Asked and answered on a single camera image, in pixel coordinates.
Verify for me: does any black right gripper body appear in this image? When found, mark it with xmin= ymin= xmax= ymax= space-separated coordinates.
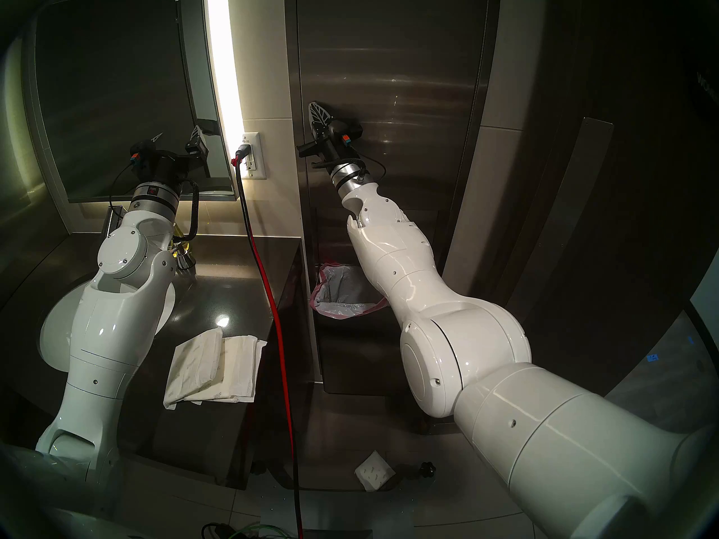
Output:
xmin=297 ymin=140 xmax=361 ymax=169

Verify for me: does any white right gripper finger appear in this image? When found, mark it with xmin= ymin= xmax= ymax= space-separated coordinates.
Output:
xmin=308 ymin=102 xmax=329 ymax=145
xmin=311 ymin=102 xmax=340 ymax=144

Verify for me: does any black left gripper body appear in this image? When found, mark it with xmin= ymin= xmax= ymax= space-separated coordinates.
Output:
xmin=134 ymin=150 xmax=192 ymax=185

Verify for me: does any stainless steel dispenser door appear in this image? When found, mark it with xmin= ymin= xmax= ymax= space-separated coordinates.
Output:
xmin=296 ymin=0 xmax=488 ymax=213

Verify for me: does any stainless steel dispenser cabinet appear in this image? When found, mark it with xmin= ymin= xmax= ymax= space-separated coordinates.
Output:
xmin=284 ymin=0 xmax=502 ymax=398

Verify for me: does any white folded paper towel stack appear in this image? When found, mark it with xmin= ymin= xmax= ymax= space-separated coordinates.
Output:
xmin=191 ymin=335 xmax=267 ymax=405

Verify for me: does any white crumpled paper towel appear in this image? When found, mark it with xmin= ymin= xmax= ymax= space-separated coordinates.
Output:
xmin=354 ymin=451 xmax=397 ymax=492

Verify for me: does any pink trash bin liner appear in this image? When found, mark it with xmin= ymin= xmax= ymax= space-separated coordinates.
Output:
xmin=310 ymin=261 xmax=389 ymax=319

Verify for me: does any white oval sink basin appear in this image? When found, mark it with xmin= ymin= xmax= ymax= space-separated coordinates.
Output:
xmin=38 ymin=268 xmax=176 ymax=370

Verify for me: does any stainless steel waste bin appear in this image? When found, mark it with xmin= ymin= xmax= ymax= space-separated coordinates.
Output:
xmin=312 ymin=308 xmax=413 ymax=397

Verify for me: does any cabinet door with metal edge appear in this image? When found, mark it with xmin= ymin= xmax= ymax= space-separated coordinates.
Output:
xmin=494 ymin=117 xmax=616 ymax=325

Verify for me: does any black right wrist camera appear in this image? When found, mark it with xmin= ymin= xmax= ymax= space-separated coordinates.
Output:
xmin=336 ymin=118 xmax=363 ymax=147

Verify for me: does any red and black power cable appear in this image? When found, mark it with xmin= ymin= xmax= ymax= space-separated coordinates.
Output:
xmin=230 ymin=143 xmax=304 ymax=539

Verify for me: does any black left arm hose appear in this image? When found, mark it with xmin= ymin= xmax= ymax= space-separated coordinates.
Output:
xmin=171 ymin=179 xmax=200 ymax=241

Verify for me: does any thin black left camera cable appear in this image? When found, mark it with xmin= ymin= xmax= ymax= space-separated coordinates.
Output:
xmin=108 ymin=162 xmax=135 ymax=218

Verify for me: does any white wall power outlet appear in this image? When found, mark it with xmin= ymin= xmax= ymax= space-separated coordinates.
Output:
xmin=242 ymin=131 xmax=266 ymax=180

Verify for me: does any framed wall mirror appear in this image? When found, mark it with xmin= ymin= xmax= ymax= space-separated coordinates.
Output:
xmin=22 ymin=0 xmax=236 ymax=203

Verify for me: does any vertical wall light strip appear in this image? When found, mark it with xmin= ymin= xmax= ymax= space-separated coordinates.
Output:
xmin=205 ymin=0 xmax=246 ymax=151

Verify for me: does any green cable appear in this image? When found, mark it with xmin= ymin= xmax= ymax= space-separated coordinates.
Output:
xmin=227 ymin=522 xmax=295 ymax=539

